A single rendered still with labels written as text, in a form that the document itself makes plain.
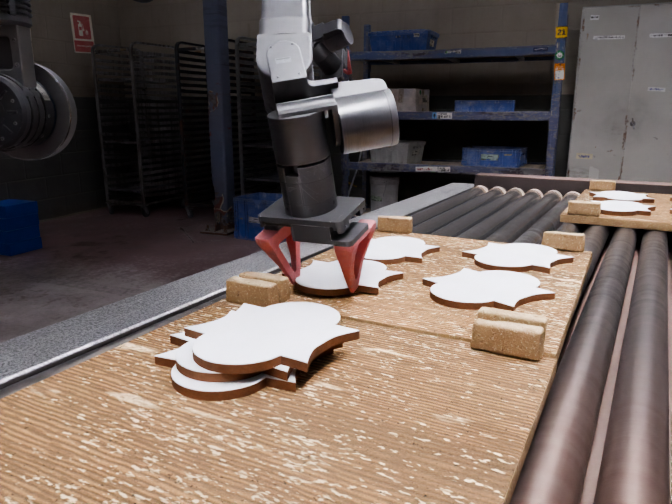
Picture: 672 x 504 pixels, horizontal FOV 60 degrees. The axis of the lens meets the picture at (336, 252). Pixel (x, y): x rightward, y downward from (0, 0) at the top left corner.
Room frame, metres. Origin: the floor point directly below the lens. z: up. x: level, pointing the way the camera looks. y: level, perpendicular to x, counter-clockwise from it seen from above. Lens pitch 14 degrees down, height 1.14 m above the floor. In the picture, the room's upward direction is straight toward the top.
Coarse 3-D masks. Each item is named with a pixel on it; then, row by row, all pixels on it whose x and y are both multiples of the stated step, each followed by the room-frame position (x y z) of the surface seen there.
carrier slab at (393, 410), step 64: (192, 320) 0.54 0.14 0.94; (64, 384) 0.40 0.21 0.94; (128, 384) 0.40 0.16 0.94; (320, 384) 0.40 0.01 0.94; (384, 384) 0.40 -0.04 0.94; (448, 384) 0.40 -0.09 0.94; (512, 384) 0.40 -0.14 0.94; (0, 448) 0.32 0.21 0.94; (64, 448) 0.32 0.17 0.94; (128, 448) 0.32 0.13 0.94; (192, 448) 0.32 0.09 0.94; (256, 448) 0.32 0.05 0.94; (320, 448) 0.32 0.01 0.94; (384, 448) 0.32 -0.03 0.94; (448, 448) 0.32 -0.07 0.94; (512, 448) 0.32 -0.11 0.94
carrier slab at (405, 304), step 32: (320, 256) 0.79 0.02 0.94; (448, 256) 0.79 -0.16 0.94; (576, 256) 0.79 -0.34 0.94; (384, 288) 0.64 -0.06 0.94; (416, 288) 0.64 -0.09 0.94; (544, 288) 0.64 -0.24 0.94; (576, 288) 0.64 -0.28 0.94; (352, 320) 0.55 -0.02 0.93; (384, 320) 0.54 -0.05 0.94; (416, 320) 0.54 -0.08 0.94; (448, 320) 0.54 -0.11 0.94; (544, 352) 0.46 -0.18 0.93
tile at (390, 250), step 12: (372, 240) 0.86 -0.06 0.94; (384, 240) 0.86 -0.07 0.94; (396, 240) 0.86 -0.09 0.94; (408, 240) 0.86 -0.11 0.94; (420, 240) 0.86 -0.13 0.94; (372, 252) 0.78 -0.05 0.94; (384, 252) 0.78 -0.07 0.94; (396, 252) 0.78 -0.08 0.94; (408, 252) 0.78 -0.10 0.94; (420, 252) 0.78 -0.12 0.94; (432, 252) 0.81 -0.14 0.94; (384, 264) 0.75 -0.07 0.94
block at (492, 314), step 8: (480, 312) 0.49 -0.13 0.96; (488, 312) 0.49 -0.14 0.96; (496, 312) 0.49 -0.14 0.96; (504, 312) 0.49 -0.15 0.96; (512, 312) 0.49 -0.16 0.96; (496, 320) 0.49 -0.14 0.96; (504, 320) 0.48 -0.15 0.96; (512, 320) 0.48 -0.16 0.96; (520, 320) 0.48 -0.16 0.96; (528, 320) 0.47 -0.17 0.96; (536, 320) 0.47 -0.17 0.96; (544, 320) 0.47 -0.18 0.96; (544, 328) 0.47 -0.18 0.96; (544, 336) 0.47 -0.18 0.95
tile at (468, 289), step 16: (464, 272) 0.68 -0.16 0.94; (480, 272) 0.68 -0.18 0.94; (496, 272) 0.68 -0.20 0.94; (512, 272) 0.68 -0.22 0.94; (432, 288) 0.62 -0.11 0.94; (448, 288) 0.62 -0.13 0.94; (464, 288) 0.62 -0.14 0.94; (480, 288) 0.62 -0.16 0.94; (496, 288) 0.62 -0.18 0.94; (512, 288) 0.62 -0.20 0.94; (528, 288) 0.62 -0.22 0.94; (448, 304) 0.58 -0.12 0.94; (464, 304) 0.57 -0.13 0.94; (480, 304) 0.57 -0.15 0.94; (496, 304) 0.57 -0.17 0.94; (512, 304) 0.56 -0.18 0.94
